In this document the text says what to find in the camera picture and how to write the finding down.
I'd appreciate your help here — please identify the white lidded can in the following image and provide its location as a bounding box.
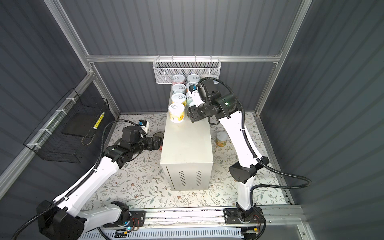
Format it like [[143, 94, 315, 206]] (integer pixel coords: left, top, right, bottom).
[[186, 92, 193, 107]]

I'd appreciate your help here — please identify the yellow labelled can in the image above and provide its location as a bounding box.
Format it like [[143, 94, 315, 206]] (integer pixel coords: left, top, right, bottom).
[[168, 103, 185, 123]]

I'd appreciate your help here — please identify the small can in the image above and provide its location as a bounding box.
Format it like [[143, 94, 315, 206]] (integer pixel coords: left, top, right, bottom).
[[171, 93, 187, 106]]

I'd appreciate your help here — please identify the orange labelled can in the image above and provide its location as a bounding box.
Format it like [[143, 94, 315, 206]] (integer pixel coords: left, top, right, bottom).
[[186, 82, 198, 92]]

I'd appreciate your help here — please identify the light blue labelled can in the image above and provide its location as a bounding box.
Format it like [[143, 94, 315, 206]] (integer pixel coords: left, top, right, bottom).
[[171, 84, 187, 94]]

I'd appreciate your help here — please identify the pink labelled can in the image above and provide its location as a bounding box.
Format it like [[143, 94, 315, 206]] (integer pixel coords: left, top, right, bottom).
[[172, 74, 186, 85]]

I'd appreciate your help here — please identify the green labelled can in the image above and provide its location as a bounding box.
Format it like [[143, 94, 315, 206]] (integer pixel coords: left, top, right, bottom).
[[188, 108, 199, 123]]

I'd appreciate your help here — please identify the teal labelled can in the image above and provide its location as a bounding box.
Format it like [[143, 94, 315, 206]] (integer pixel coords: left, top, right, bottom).
[[187, 74, 201, 83]]

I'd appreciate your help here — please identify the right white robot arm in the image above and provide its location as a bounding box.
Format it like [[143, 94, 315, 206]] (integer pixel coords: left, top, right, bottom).
[[188, 77, 312, 223]]

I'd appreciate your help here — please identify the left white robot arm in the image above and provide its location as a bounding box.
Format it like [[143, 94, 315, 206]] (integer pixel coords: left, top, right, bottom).
[[12, 120, 163, 240]]

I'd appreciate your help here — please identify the white metal cabinet counter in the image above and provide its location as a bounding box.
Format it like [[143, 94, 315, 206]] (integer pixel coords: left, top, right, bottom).
[[160, 113, 214, 191]]

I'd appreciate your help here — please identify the dark bare-lid tin can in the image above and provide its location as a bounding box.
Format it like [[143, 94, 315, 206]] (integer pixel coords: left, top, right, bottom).
[[155, 132, 165, 151]]

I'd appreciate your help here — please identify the yellow can far right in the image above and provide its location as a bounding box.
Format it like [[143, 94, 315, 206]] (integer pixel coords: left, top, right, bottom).
[[216, 131, 229, 147]]

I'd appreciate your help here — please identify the yellow marker in basket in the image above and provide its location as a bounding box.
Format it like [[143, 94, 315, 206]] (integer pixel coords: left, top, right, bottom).
[[93, 112, 105, 130]]

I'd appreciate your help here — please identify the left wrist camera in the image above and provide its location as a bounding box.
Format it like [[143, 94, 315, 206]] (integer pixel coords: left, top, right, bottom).
[[139, 120, 150, 133]]

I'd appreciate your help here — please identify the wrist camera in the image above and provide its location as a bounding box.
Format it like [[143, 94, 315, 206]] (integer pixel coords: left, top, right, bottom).
[[139, 120, 150, 133], [191, 87, 205, 107]]

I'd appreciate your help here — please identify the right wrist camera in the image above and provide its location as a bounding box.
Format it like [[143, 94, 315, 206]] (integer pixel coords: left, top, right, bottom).
[[191, 87, 205, 107]]

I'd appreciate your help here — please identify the white wire mesh basket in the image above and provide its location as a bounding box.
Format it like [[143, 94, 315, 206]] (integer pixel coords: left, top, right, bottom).
[[153, 59, 222, 85]]

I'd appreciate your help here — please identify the black wire wall basket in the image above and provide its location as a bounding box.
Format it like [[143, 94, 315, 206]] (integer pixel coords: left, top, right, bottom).
[[24, 90, 112, 164]]

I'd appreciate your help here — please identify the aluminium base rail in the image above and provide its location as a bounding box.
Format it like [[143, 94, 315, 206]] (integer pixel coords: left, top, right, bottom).
[[64, 205, 304, 232]]

